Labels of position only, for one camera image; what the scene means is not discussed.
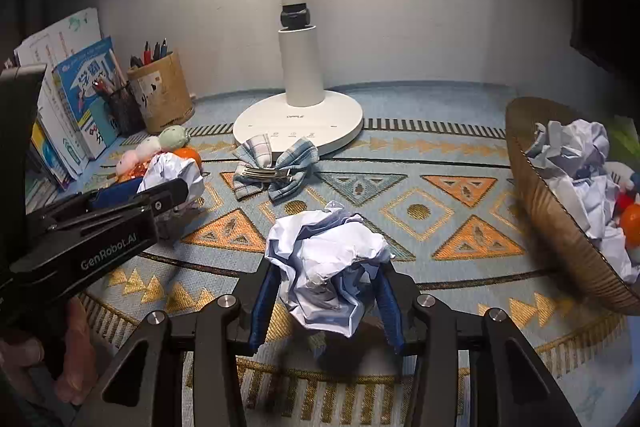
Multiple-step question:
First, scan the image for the person's left hand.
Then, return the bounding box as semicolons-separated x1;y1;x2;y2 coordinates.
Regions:
0;297;99;406

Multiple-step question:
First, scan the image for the small red yellow toy figure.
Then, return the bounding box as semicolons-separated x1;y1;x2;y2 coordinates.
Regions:
606;161;640;214

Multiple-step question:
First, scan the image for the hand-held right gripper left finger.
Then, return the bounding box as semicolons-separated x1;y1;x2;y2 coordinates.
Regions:
75;264;282;427

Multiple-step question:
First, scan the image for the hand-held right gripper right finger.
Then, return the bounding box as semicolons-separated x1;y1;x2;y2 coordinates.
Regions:
372;259;583;427

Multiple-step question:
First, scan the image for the small three-ball pastel plush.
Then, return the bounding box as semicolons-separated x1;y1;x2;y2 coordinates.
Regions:
115;125;192;184

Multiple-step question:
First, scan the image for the blue plaid bow hair clip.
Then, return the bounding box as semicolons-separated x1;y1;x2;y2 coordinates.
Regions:
232;132;320;203

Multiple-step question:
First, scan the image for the round woven basket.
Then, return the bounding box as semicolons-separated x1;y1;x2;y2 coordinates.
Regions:
504;96;640;316

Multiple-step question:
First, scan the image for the tan woven pen holder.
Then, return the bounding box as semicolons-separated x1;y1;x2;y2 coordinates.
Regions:
127;51;196;134

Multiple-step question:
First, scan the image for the orange ball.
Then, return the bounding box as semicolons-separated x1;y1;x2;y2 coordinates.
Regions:
177;147;204;171
618;202;640;244

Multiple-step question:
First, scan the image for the bunch of coloured pens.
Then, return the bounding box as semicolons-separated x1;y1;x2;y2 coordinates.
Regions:
128;38;169;68

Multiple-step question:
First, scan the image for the black mesh pen holder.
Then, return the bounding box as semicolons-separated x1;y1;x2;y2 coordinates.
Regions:
102;81;147;138

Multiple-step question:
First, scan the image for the row of upright books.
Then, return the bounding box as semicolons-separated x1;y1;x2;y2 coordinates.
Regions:
25;117;72;194

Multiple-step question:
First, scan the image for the green tissue pack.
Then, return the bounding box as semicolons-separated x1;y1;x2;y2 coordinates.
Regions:
602;114;638;158

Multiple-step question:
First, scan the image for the patterned table mat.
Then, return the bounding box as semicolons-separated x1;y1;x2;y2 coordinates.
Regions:
25;82;640;427

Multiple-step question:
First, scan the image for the white desk lamp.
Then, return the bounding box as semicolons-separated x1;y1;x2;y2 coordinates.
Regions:
232;0;365;157

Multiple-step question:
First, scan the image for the blue illustrated book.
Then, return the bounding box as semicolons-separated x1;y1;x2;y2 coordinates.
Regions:
52;37;124;160

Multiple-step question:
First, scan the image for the row of children's books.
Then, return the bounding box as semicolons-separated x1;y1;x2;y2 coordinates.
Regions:
13;8;109;168

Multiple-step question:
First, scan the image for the bunch of pencils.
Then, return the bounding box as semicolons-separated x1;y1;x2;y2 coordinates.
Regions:
92;51;129;96

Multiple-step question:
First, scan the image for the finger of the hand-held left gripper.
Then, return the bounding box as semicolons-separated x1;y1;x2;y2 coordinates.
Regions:
27;178;190;239
25;181;144;221

